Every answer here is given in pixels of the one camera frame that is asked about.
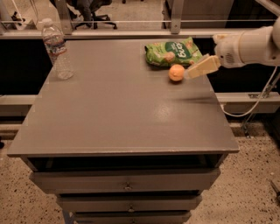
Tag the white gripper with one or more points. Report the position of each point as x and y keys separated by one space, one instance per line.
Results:
x=228 y=51

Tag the orange fruit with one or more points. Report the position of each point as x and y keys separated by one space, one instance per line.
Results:
x=176 y=72

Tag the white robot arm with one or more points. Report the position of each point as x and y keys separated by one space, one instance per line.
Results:
x=258 y=46

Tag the green rice chip bag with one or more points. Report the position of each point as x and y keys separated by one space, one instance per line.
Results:
x=166 y=54

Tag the grey drawer cabinet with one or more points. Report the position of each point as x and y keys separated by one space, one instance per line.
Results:
x=118 y=113

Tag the black office chair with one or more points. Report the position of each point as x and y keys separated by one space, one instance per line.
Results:
x=88 y=9

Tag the clear plastic water bottle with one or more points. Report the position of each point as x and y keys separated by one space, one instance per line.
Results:
x=55 y=46

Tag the top grey drawer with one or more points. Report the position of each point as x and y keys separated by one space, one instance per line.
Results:
x=124 y=181

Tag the grey drawer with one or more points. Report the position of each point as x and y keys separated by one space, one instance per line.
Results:
x=165 y=217
x=124 y=181
x=130 y=203

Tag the middle grey drawer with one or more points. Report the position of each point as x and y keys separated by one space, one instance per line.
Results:
x=130 y=203

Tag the bottom grey drawer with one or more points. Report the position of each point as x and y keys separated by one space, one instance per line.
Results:
x=165 y=217

